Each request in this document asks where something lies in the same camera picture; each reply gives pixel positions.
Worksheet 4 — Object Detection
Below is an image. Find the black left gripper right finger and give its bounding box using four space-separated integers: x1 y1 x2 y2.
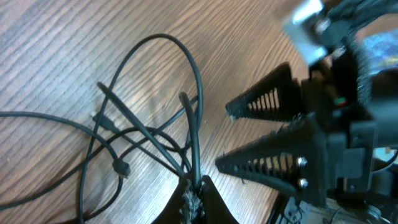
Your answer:
199 175 238 224

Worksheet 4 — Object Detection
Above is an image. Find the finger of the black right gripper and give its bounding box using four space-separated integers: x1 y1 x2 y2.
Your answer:
226 62 305 121
215 114 326 205

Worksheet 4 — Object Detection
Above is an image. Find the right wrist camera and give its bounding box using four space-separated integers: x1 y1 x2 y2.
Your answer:
280 0 353 66

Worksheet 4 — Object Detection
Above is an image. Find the thin black USB cable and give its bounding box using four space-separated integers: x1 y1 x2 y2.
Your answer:
0 81 193 212

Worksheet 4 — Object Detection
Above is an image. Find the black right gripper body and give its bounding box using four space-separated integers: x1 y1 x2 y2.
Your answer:
301 60 397 205

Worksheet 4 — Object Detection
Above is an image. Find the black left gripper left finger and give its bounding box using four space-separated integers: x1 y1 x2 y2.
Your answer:
152 174 195 224

